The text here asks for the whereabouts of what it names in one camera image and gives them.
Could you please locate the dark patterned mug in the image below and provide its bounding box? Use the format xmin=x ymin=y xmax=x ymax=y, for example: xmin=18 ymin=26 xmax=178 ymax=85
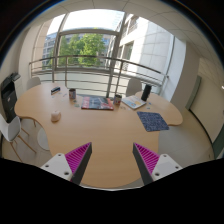
xmin=69 ymin=88 xmax=76 ymax=100

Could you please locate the white chair with wooden legs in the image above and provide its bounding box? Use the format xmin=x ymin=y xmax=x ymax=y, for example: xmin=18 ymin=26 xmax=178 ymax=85
xmin=0 ymin=114 xmax=35 ymax=160

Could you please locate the metal balcony railing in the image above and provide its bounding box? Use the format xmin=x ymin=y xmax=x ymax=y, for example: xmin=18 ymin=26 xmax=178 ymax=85
xmin=29 ymin=55 xmax=166 ymax=97

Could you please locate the red and blue magazine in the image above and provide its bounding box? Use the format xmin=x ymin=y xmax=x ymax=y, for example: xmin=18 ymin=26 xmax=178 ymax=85
xmin=81 ymin=96 xmax=114 ymax=110

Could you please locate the white chair back left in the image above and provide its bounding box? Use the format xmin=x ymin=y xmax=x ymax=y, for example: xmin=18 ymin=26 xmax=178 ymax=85
xmin=27 ymin=77 xmax=41 ymax=89

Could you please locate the black printer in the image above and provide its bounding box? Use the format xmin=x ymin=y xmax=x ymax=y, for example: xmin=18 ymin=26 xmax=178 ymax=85
xmin=1 ymin=72 xmax=21 ymax=122

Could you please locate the wooden table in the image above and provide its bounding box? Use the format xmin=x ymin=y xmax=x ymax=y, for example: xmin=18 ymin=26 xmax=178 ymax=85
xmin=13 ymin=82 xmax=184 ymax=189

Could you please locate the red and white cup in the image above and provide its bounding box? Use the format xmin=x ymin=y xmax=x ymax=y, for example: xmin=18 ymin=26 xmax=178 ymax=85
xmin=113 ymin=94 xmax=122 ymax=105

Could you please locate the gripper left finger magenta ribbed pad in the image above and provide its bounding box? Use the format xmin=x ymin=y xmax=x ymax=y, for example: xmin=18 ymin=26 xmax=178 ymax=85
xmin=42 ymin=142 xmax=92 ymax=185

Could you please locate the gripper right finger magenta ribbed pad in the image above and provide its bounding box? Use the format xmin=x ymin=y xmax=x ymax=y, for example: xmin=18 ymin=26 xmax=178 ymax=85
xmin=133 ymin=143 xmax=182 ymax=185

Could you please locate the tall black cylinder speaker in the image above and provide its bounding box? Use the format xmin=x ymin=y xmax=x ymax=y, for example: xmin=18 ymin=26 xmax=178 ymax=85
xmin=141 ymin=85 xmax=152 ymax=101

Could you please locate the small dark blue box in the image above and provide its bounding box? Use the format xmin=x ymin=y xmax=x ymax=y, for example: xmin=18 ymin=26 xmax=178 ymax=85
xmin=51 ymin=87 xmax=61 ymax=95

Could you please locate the white chair back right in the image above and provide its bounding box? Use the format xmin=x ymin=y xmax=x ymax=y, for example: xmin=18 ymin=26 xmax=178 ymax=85
xmin=126 ymin=78 xmax=142 ymax=96

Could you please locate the dark blue speckled mouse pad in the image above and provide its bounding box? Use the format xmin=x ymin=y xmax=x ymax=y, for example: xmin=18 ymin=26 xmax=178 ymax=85
xmin=137 ymin=111 xmax=169 ymax=132

